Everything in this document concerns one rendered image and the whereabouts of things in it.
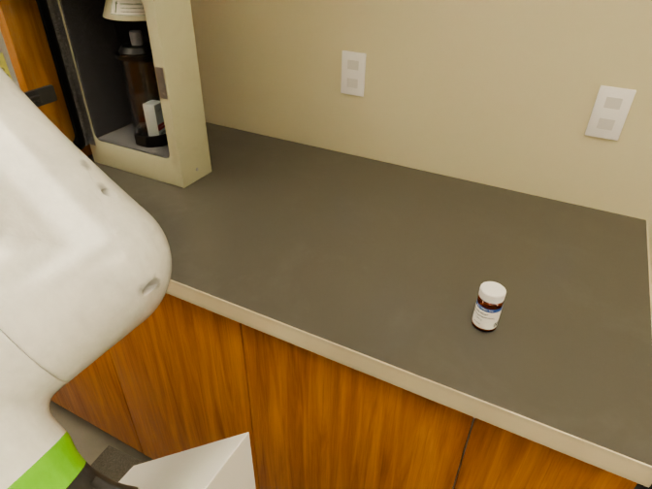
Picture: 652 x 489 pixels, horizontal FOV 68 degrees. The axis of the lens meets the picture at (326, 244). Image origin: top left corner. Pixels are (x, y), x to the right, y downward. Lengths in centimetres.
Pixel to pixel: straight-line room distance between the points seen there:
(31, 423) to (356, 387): 59
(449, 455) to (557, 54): 87
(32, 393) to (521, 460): 70
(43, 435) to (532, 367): 66
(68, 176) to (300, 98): 113
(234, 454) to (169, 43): 95
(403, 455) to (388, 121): 86
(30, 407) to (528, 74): 115
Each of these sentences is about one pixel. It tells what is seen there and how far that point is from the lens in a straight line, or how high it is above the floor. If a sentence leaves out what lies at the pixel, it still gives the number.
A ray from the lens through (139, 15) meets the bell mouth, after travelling 125.
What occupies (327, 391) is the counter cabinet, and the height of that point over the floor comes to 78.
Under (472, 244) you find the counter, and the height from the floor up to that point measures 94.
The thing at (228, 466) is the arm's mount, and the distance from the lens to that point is 41.
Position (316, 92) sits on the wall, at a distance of 148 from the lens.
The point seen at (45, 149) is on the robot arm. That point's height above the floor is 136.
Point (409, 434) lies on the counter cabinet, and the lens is 94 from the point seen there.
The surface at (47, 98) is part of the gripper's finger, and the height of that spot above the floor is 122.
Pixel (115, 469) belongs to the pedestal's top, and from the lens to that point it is 72.
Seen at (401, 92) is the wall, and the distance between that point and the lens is 137.
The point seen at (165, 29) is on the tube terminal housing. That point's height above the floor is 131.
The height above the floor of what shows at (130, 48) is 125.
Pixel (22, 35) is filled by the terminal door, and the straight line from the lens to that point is 136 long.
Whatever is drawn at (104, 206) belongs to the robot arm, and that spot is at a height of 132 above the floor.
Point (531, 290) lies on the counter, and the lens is 100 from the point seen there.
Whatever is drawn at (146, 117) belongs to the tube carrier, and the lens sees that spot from 132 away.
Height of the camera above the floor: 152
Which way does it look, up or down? 34 degrees down
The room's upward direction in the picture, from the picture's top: 1 degrees clockwise
